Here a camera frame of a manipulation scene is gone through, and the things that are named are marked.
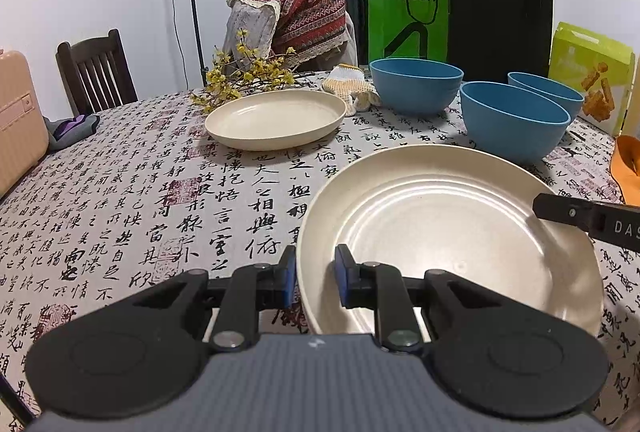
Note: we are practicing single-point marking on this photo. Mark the cream round plate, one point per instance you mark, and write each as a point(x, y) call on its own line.
point(440, 222)
point(309, 314)
point(275, 119)

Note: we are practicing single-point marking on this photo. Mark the grey lace-trimmed cushion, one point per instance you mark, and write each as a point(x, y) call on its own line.
point(250, 32)

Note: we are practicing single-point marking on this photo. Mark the dark wooden chair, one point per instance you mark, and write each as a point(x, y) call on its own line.
point(90, 43)

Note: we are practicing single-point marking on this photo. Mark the green snack box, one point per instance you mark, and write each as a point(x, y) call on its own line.
point(570, 57)

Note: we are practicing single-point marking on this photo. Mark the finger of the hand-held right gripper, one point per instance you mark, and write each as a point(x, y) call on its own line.
point(562, 211)

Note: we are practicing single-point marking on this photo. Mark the green paper bag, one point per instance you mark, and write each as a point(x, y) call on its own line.
point(436, 37)

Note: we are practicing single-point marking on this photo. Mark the orange shoe insole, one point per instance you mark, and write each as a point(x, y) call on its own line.
point(627, 172)

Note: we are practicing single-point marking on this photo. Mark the yellow flower branch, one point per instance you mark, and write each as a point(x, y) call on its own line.
point(235, 79)

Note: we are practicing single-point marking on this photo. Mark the purple cloth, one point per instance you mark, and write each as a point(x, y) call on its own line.
point(70, 129)

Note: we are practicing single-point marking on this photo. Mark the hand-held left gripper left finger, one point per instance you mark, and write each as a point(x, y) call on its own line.
point(289, 277)

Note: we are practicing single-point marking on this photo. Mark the pink hard suitcase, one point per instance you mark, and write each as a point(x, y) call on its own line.
point(20, 122)

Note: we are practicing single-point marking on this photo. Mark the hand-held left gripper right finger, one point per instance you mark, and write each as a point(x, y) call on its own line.
point(344, 274)

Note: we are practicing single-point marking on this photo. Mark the red patterned blanket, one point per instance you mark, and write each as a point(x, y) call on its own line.
point(310, 22)

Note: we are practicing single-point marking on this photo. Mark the calligraphy printed tablecloth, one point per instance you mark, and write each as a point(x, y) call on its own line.
point(150, 192)

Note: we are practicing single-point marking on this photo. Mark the blue bowl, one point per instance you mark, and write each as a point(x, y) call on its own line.
point(560, 94)
point(510, 132)
point(415, 87)

